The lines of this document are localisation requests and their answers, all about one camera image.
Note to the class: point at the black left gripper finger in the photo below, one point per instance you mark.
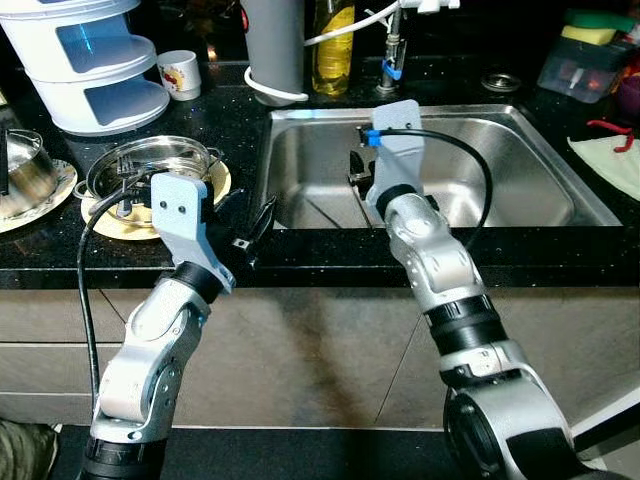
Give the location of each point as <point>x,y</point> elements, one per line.
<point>265,218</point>

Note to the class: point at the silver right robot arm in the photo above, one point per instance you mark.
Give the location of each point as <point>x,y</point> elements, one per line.
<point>470,330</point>

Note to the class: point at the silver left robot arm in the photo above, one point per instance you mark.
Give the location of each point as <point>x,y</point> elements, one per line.
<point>150,350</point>

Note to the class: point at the grey cabinet front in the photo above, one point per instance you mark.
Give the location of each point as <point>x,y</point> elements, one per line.
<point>320,340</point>

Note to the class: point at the yellow plate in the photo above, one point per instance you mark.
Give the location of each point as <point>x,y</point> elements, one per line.
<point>115,222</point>

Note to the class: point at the steel pot with glass lid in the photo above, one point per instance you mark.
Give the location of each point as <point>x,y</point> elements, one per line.
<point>150,158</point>

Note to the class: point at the yellow oil bottle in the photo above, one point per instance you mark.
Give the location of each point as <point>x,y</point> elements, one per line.
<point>333,50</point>

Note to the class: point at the metal sink faucet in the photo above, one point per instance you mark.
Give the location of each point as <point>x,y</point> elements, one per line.
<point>394,45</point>

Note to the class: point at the white printed mug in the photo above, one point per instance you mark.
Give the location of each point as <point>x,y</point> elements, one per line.
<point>180,75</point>

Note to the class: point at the round metal sink plug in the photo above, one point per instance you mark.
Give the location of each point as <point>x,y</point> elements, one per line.
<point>500,82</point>

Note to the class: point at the stainless steel sink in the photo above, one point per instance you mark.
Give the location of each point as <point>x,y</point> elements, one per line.
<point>530,170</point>

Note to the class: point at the cream plate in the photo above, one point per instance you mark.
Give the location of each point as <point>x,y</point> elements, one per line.
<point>62,195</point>

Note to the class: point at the steel bowl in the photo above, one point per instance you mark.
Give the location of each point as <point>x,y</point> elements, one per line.
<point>25,170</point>

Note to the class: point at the white stacked plastic container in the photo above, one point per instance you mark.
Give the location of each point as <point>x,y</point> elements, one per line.
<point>45,100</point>

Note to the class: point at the clear plastic sponge box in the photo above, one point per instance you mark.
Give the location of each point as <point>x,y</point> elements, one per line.
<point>580,70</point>

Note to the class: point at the pale green cloth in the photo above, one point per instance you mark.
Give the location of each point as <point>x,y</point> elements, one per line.
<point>610,165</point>

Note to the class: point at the purple bowl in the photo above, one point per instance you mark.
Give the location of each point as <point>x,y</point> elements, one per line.
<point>629,95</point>

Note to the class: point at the yellow sponge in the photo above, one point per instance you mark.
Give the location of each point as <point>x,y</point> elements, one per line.
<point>588,35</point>

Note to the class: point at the green sponge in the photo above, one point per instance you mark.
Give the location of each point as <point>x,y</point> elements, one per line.
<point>600,19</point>

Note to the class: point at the olive green foot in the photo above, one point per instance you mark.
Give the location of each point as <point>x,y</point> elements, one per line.
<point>25,450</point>

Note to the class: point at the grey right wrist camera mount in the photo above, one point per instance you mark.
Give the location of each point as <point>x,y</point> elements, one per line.
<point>398,150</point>

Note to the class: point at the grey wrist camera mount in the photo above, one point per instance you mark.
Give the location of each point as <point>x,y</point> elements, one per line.
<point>398,150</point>
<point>180,225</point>

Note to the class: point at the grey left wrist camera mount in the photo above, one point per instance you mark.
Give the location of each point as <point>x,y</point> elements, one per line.
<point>180,225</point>

